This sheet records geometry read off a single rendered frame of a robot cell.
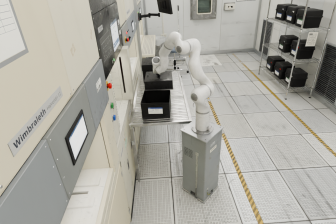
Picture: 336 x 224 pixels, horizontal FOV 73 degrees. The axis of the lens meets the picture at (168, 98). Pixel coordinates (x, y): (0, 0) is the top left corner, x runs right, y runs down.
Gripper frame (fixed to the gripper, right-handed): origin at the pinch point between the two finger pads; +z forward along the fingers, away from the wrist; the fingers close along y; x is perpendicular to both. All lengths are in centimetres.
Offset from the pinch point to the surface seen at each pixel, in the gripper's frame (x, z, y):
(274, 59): -102, 192, -224
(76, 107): 70, -132, 28
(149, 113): 44.0, -6.7, 10.0
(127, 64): -1.8, -22.9, 28.4
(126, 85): 14.1, -7.1, 32.4
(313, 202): 133, 20, -143
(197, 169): 97, -2, -32
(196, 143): 76, -20, -31
